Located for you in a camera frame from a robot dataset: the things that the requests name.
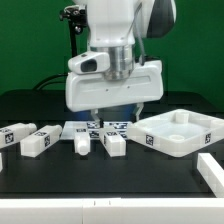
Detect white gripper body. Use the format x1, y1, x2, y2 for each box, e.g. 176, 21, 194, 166
65, 51, 163, 112

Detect white front fence bar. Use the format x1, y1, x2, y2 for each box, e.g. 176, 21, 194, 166
0, 198, 224, 224

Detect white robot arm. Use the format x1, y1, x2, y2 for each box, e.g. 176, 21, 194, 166
66, 0, 176, 123

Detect white marker base sheet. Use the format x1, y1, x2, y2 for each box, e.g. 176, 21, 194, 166
60, 121, 130, 140

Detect white right fence bar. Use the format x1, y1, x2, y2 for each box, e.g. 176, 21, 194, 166
197, 153, 224, 198

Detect black cable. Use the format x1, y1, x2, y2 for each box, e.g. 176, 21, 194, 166
32, 73, 69, 91

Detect white fence bar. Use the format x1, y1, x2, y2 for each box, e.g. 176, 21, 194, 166
197, 153, 224, 198
0, 198, 224, 224

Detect black camera on stand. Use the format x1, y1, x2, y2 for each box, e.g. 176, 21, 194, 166
59, 4, 87, 57

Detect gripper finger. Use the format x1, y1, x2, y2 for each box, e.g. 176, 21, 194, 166
134, 102, 144, 121
91, 109, 104, 128

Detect white left fence piece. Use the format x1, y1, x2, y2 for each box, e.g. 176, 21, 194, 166
0, 153, 3, 173

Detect white square desk top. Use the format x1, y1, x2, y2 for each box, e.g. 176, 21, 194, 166
126, 109, 224, 157

